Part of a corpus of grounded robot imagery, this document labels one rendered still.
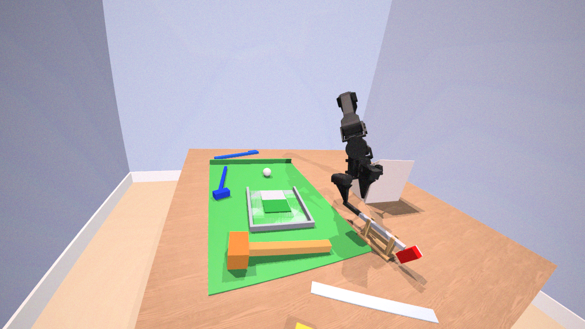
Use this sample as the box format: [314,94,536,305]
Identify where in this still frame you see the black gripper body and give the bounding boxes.
[331,156,368,186]

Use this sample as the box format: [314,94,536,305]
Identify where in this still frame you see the white flat bar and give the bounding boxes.
[311,281,439,324]

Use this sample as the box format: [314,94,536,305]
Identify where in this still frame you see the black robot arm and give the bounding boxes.
[336,91,383,180]

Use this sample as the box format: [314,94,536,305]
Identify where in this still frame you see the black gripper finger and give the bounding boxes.
[358,179,376,199]
[334,183,353,203]

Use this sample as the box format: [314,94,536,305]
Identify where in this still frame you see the green flat mat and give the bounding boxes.
[208,163,373,296]

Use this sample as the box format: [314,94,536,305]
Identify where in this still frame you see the orange mallet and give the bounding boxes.
[227,231,332,270]

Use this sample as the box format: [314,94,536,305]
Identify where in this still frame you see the yellow rectangular block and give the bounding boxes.
[295,322,313,329]

